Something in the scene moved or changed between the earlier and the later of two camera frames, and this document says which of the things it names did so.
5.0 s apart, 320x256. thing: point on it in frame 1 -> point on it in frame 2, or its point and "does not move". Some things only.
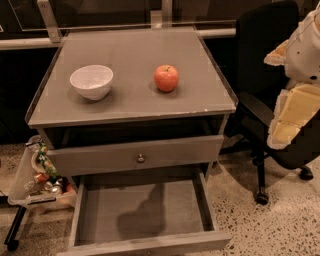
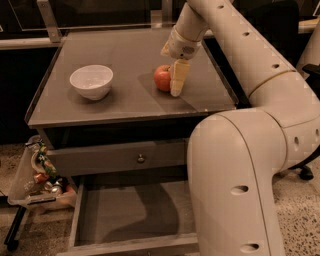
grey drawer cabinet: [140, 117] does not move
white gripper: [305, 55] -> [181, 47]
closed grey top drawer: [84, 159] does not move
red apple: [166, 77] does not move
